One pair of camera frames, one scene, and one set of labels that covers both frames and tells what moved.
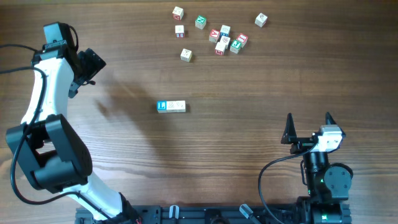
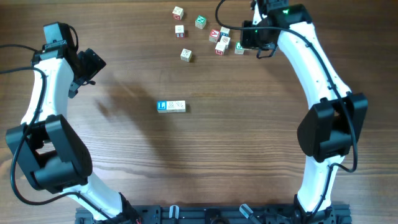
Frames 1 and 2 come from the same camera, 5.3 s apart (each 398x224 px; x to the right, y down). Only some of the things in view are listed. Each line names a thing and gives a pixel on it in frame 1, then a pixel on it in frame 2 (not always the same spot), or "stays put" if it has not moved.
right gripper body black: x=302 y=144 -> x=252 y=39
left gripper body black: x=91 y=66 stays put
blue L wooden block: x=161 y=106 stays put
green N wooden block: x=200 y=22 stays put
